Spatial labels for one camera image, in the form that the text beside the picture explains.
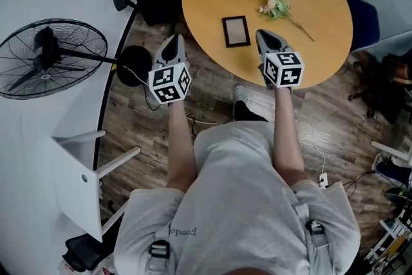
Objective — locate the person's grey perforated shoe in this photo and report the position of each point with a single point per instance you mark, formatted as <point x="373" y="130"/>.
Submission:
<point x="240" y="92"/>

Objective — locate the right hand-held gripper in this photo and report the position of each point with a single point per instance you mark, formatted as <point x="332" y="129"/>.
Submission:
<point x="283" y="71"/>

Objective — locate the person's grey shirt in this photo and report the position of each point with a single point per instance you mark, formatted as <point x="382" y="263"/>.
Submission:
<point x="238" y="203"/>

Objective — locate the round wooden table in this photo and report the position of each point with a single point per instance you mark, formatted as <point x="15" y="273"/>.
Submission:
<point x="322" y="3"/>

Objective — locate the black standing fan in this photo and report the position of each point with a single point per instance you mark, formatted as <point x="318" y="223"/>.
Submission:
<point x="48" y="54"/>

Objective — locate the person's right forearm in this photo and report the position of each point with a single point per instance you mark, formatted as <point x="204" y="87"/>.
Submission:
<point x="286" y="138"/>

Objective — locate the blue chair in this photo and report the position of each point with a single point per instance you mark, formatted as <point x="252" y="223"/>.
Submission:
<point x="362" y="22"/>

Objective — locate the artificial flower sprig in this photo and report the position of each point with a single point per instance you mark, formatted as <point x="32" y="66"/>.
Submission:
<point x="277" y="8"/>

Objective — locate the white power strip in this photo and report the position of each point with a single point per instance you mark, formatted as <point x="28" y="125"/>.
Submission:
<point x="322" y="179"/>

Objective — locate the black mesh office chair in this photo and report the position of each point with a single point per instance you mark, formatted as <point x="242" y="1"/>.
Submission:
<point x="386" y="90"/>

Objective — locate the person's black trousers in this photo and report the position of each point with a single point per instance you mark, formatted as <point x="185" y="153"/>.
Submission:
<point x="248" y="112"/>

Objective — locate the person's left forearm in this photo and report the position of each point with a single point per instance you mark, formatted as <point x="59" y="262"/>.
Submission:
<point x="180" y="145"/>

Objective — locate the white side table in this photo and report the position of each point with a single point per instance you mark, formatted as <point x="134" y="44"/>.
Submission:
<point x="77" y="190"/>

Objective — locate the black swivel chair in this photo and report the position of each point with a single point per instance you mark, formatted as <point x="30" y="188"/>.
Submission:
<point x="83" y="251"/>

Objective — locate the black picture frame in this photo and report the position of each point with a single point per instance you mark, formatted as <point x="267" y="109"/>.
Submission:
<point x="236" y="31"/>

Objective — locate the white storage rack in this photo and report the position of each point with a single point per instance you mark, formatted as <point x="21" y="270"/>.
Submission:
<point x="391" y="235"/>

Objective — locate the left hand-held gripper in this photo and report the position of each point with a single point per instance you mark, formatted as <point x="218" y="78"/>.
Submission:
<point x="169" y="82"/>

